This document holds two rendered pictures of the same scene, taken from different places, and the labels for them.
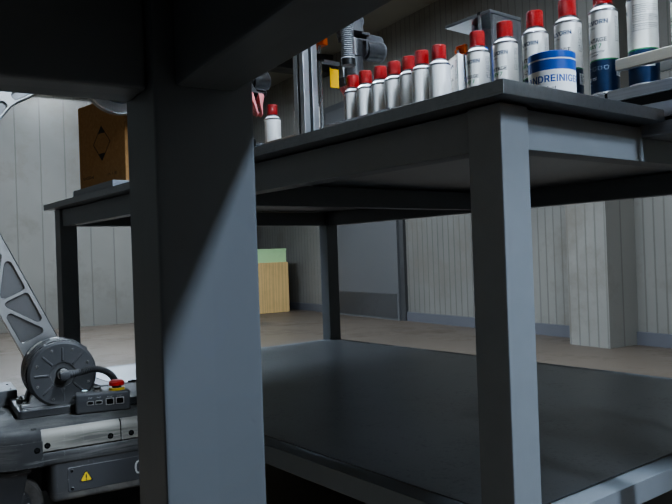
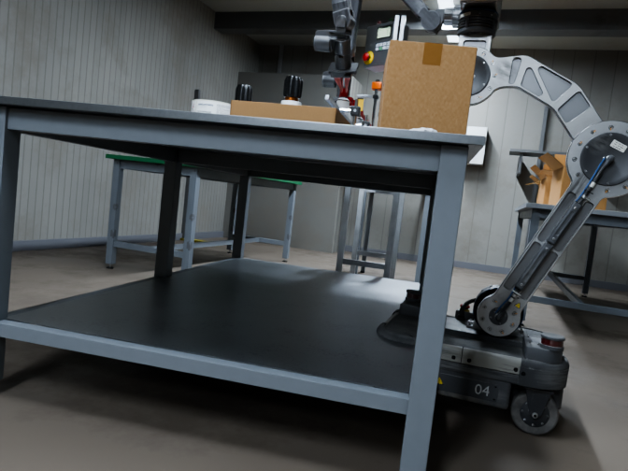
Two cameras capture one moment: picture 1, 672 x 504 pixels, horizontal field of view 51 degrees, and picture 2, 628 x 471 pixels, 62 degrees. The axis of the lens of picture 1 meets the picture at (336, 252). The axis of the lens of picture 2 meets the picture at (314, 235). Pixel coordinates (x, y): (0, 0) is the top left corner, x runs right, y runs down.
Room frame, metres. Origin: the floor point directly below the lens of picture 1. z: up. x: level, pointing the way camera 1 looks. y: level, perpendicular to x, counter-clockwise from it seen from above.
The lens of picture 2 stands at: (3.56, 1.70, 0.66)
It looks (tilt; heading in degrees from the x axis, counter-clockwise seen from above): 4 degrees down; 229
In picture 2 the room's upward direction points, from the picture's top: 6 degrees clockwise
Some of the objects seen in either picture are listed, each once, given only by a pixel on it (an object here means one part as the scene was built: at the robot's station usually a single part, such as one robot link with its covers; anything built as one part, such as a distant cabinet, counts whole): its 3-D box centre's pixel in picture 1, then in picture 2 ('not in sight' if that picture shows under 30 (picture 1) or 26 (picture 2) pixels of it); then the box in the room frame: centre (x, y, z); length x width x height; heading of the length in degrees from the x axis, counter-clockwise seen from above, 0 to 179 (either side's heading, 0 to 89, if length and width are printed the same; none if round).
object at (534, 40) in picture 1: (536, 62); not in sight; (1.41, -0.42, 0.98); 0.05 x 0.05 x 0.20
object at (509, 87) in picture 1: (366, 184); (301, 159); (2.14, -0.10, 0.82); 2.10 x 1.31 x 0.02; 38
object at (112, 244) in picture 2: not in sight; (216, 217); (1.31, -2.20, 0.40); 1.90 x 0.75 x 0.80; 31
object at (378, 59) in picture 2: not in sight; (385, 47); (1.78, -0.02, 1.38); 0.17 x 0.10 x 0.19; 93
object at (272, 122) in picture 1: (273, 137); (341, 115); (2.19, 0.18, 0.98); 0.05 x 0.05 x 0.20
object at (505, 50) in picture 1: (506, 71); not in sight; (1.47, -0.37, 0.98); 0.05 x 0.05 x 0.20
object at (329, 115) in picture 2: not in sight; (296, 122); (2.71, 0.58, 0.85); 0.30 x 0.26 x 0.04; 38
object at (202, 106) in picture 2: not in sight; (212, 120); (2.39, -0.45, 0.95); 0.20 x 0.20 x 0.14
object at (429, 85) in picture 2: (135, 146); (421, 102); (2.28, 0.64, 0.99); 0.30 x 0.24 x 0.27; 45
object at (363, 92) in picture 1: (366, 110); not in sight; (1.83, -0.09, 0.98); 0.05 x 0.05 x 0.20
